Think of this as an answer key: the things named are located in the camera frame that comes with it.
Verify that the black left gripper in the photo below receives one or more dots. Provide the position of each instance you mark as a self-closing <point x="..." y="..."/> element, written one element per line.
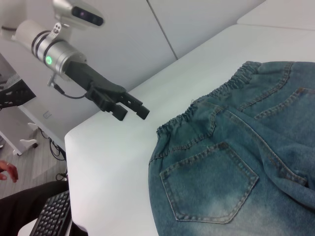
<point x="98" y="83"/>

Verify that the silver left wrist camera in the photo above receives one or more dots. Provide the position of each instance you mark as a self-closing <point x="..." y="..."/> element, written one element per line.
<point x="78" y="12"/>

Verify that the person's bare hand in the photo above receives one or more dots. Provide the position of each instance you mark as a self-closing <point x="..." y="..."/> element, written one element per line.
<point x="9" y="169"/>

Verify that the blue denim shorts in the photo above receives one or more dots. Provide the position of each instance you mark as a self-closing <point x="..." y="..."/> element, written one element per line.
<point x="221" y="159"/>

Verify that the black perforated bracket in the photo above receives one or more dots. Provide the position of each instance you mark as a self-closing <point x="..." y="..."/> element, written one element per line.
<point x="17" y="96"/>

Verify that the silver camera mounting bracket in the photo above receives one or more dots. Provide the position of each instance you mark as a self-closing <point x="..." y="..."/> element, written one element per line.
<point x="56" y="29"/>

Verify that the white wall socket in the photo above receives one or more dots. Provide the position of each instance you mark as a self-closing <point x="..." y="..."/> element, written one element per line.
<point x="47" y="114"/>

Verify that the black computer keyboard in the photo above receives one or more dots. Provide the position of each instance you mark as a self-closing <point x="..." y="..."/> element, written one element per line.
<point x="51" y="214"/>

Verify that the white desk frame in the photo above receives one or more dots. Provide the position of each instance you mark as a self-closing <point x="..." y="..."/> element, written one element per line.
<point x="25" y="143"/>

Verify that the person's black trousers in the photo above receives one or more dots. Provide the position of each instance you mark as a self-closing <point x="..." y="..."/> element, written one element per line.
<point x="19" y="204"/>

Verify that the silver and white left robot arm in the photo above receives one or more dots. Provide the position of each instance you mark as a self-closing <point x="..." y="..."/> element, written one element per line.
<point x="59" y="52"/>

